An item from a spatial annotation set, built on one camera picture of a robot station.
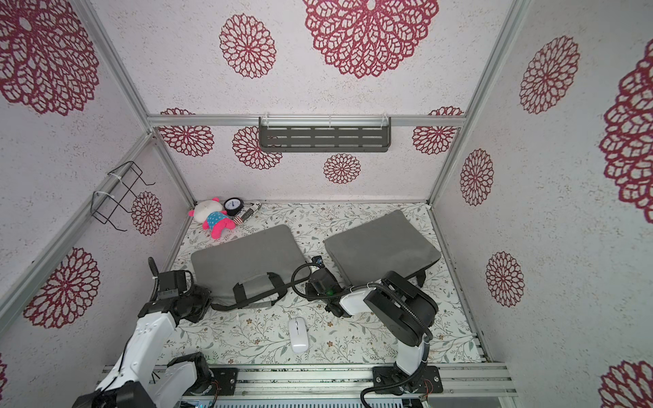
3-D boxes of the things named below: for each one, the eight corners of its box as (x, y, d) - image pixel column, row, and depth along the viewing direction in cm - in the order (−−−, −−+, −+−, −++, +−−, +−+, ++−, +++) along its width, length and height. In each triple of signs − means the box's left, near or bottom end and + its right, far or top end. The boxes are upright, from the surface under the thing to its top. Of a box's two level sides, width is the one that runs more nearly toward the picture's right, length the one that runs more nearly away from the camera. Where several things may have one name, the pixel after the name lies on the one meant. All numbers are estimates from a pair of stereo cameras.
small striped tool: (234, 222, 115) (232, 218, 112) (259, 205, 122) (258, 201, 119) (238, 226, 114) (236, 221, 111) (263, 208, 120) (262, 203, 118)
